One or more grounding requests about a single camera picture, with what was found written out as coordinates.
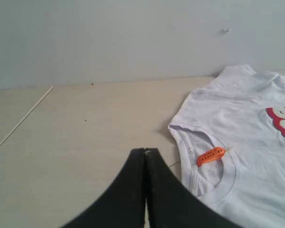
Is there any white wall hook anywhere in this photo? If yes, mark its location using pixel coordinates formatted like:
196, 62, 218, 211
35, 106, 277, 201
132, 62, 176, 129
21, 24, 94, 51
221, 28, 230, 34

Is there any orange plastic tag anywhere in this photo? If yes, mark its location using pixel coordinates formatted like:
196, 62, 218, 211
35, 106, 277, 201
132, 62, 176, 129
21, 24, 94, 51
196, 147, 227, 167

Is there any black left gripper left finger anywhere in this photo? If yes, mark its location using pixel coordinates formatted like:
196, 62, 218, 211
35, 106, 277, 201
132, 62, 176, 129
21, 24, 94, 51
63, 148, 146, 228

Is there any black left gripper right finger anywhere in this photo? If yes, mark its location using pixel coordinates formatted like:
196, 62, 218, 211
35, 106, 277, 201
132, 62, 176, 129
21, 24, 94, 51
145, 148, 235, 228

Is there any white t-shirt red lettering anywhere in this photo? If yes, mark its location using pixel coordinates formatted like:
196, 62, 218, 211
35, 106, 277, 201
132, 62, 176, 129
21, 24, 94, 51
168, 65, 285, 228

